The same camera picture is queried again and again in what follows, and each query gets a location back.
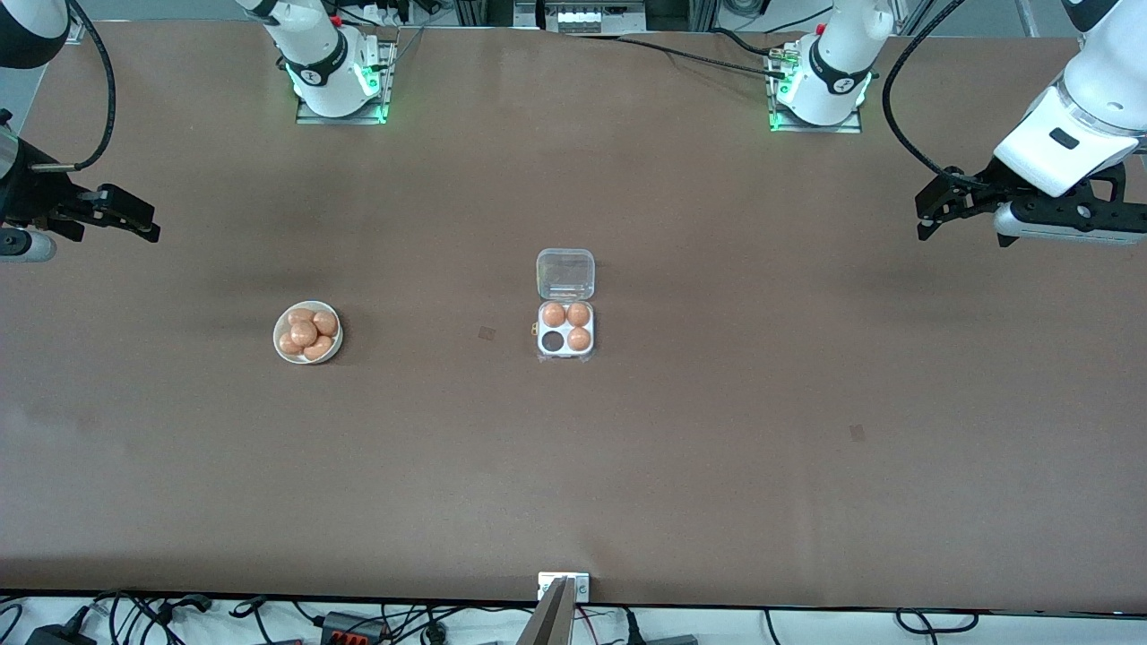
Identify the clear plastic egg box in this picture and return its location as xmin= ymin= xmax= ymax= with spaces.
xmin=534 ymin=248 xmax=598 ymax=365

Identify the black box with orange connectors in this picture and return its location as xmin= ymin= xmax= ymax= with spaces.
xmin=321 ymin=611 xmax=388 ymax=645

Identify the white round bowl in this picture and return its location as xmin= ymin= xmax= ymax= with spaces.
xmin=272 ymin=300 xmax=344 ymax=366

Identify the white power strip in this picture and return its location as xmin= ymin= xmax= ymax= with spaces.
xmin=556 ymin=5 xmax=623 ymax=34

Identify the black power adapter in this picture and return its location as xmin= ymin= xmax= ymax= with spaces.
xmin=25 ymin=624 xmax=97 ymax=645

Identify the grey metal bar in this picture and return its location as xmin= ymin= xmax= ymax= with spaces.
xmin=514 ymin=577 xmax=575 ymax=645

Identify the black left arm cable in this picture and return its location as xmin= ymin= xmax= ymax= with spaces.
xmin=881 ymin=0 xmax=970 ymax=180

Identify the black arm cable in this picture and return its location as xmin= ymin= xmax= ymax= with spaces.
xmin=30 ymin=0 xmax=118 ymax=173
xmin=881 ymin=0 xmax=970 ymax=180

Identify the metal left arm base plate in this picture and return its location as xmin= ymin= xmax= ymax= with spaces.
xmin=767 ymin=43 xmax=864 ymax=134

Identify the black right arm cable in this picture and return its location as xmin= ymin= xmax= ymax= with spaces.
xmin=30 ymin=0 xmax=118 ymax=173

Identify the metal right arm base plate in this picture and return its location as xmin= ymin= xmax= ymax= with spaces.
xmin=295 ymin=34 xmax=397 ymax=125

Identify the short black table cable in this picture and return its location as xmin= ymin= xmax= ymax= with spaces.
xmin=711 ymin=27 xmax=782 ymax=58

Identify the long black table cable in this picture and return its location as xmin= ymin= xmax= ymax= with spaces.
xmin=570 ymin=32 xmax=791 ymax=78

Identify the black plug with cable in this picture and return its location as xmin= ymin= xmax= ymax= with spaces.
xmin=154 ymin=592 xmax=213 ymax=621

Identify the black looped floor cable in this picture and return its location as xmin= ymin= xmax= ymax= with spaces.
xmin=895 ymin=608 xmax=980 ymax=635

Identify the silver table edge bracket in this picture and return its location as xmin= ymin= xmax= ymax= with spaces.
xmin=538 ymin=572 xmax=591 ymax=602

